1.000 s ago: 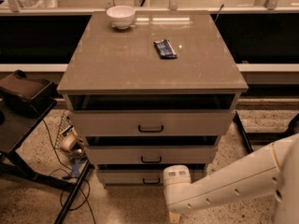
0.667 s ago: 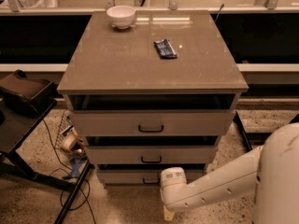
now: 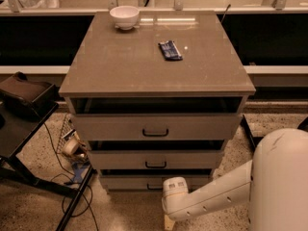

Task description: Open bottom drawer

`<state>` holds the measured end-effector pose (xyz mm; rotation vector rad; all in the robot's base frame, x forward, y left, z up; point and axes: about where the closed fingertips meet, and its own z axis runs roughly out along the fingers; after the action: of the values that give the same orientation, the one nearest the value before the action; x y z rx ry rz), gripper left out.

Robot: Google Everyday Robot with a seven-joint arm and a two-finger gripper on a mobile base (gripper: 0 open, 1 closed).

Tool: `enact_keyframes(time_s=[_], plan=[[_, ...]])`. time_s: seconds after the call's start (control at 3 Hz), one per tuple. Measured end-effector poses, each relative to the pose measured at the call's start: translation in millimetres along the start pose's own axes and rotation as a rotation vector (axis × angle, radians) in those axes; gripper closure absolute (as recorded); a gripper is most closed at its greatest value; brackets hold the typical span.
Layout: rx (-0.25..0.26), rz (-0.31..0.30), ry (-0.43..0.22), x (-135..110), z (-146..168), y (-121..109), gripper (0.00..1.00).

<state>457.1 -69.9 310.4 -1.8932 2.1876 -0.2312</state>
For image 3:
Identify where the grey drawer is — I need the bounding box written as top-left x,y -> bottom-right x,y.
71,115 -> 241,141
88,150 -> 222,169
99,176 -> 212,192

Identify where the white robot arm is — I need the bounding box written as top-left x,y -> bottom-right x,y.
162,128 -> 308,231

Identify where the grey drawer cabinet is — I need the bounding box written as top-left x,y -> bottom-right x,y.
60,12 -> 255,179

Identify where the tape roll clutter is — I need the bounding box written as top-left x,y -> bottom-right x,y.
57,114 -> 89,164

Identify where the black chair base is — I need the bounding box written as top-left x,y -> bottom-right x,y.
241,116 -> 308,152

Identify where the blue snack packet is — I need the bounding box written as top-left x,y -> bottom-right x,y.
158,40 -> 183,61

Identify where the black side table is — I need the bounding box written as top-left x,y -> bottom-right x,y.
0,102 -> 94,231

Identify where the dark brown box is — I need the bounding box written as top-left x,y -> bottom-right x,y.
0,72 -> 56,119

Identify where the white ceramic bowl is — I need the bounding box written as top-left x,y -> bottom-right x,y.
110,6 -> 140,30

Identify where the black floor cable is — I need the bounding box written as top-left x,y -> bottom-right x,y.
42,122 -> 100,231

